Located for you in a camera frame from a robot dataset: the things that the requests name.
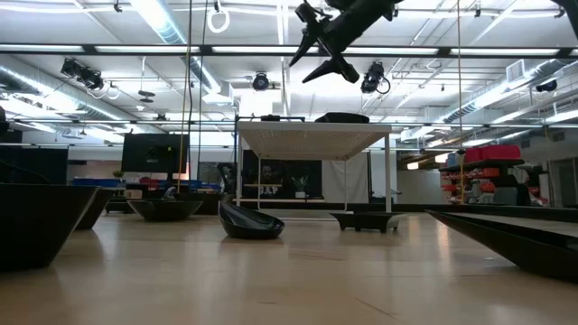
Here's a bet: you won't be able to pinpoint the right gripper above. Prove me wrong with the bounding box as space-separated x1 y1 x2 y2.
289 0 406 85

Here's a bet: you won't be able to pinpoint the black teardrop plate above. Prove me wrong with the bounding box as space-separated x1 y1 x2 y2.
217 200 286 241
425 209 578 284
260 114 307 124

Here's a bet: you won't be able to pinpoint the black small square plate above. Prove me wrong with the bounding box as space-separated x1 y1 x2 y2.
104 200 136 215
329 211 408 235

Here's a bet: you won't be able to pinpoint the white perforated shelf rack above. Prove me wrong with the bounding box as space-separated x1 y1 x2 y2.
235 120 393 222

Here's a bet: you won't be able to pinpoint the black long crossbeam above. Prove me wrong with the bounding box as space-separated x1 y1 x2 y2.
0 42 578 59

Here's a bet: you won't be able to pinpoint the white curtain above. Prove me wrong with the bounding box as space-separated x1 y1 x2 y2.
322 151 371 204

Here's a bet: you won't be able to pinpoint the small potted plant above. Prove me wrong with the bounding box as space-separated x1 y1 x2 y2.
291 173 311 200

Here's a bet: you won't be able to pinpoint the dark GAP poster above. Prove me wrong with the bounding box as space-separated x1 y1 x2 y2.
241 149 324 200

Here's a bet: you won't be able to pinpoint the black thin stand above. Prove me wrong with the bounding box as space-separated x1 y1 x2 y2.
233 115 263 213

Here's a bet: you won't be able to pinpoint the white air vent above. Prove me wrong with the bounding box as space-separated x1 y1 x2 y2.
505 59 526 83

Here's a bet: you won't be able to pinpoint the red storage bin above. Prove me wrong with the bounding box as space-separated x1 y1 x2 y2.
463 144 523 163

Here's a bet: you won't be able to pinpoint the black flat monitor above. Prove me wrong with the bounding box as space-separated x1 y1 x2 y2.
120 133 190 174

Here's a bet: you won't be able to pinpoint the shelf with red bins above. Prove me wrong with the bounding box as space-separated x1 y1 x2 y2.
440 144 550 207

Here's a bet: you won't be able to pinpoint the blue storage bins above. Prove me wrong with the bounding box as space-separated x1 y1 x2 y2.
71 177 123 189

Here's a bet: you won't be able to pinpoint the black wavy square bowl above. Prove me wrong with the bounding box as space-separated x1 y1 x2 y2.
0 182 99 273
74 187 115 231

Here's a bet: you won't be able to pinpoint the black partition panel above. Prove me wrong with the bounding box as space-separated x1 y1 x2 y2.
0 146 70 185

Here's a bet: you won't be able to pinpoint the white ring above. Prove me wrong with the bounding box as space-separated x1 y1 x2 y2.
206 6 231 35

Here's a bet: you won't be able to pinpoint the thin black cable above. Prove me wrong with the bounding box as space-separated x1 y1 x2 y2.
196 0 209 182

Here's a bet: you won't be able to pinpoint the silver ventilation duct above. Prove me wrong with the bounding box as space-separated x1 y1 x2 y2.
442 58 578 125
130 0 236 107
0 56 136 136

